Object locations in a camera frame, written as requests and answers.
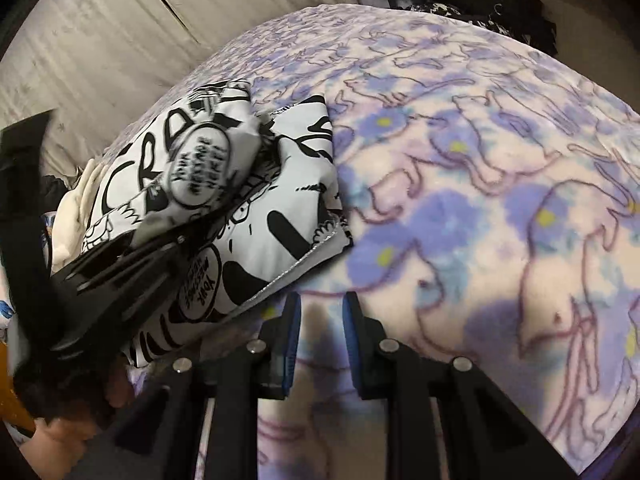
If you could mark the person's left hand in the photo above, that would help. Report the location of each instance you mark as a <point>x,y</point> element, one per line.
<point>58,445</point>

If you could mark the black white graffiti print garment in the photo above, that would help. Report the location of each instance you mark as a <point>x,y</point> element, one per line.
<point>267,181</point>

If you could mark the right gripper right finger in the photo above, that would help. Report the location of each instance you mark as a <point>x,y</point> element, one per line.
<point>363,336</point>

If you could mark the blue flower folded blanket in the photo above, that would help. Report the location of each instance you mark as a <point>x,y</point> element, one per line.
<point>6,306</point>

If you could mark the black clothes beside bed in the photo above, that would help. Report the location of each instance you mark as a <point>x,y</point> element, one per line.
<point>465,5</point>

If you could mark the folded cream white garment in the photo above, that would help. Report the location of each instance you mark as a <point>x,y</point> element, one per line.
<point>72,217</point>

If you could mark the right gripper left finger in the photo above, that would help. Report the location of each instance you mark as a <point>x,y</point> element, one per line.
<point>281,336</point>

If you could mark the grey curtain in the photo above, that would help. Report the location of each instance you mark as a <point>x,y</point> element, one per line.
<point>101,64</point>

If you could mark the purple floral fleece bedspread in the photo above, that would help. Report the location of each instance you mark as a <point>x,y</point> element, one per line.
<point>493,194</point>

